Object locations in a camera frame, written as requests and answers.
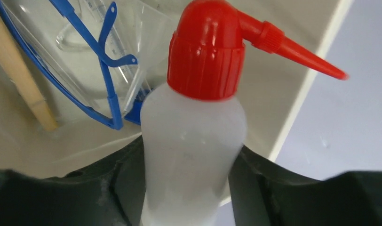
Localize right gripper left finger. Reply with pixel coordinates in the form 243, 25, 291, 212
0, 137, 145, 226

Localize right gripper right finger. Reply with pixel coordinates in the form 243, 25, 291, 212
229, 146, 382, 226

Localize white squeeze bottle red cap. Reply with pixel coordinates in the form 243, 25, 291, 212
141, 0, 348, 226

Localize beige plastic bin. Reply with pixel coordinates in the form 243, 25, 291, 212
0, 0, 354, 178

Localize blue safety glasses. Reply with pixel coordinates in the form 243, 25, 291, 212
0, 0, 137, 130

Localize wooden clothespin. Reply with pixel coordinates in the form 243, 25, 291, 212
0, 16, 58, 131

